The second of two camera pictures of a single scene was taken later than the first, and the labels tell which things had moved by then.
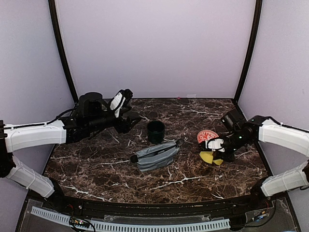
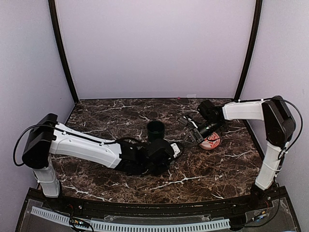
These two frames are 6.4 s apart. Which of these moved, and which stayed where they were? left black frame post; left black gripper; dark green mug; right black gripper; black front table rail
Moved: left black gripper; right black gripper
Stayed: black front table rail; left black frame post; dark green mug
